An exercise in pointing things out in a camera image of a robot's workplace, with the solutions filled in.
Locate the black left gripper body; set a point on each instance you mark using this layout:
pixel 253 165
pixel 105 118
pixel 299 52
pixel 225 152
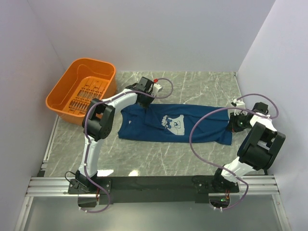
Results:
pixel 147 101

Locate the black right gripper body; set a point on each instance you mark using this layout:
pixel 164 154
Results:
pixel 238 122

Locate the blue Mickey Mouse t-shirt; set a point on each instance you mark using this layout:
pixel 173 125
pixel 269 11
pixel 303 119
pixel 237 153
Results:
pixel 174 123

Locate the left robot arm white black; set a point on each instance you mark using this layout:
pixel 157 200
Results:
pixel 98 123

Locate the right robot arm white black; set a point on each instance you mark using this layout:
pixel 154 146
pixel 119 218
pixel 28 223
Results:
pixel 258 150

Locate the orange plastic laundry basket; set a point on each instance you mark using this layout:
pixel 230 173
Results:
pixel 84 80

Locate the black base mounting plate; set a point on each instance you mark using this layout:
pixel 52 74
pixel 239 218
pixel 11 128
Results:
pixel 149 189

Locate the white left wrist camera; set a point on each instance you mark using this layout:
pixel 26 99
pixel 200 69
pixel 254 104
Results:
pixel 156 88

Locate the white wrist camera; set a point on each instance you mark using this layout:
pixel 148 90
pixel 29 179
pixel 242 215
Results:
pixel 238 104
pixel 156 88

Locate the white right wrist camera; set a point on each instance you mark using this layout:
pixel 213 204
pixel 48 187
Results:
pixel 238 104

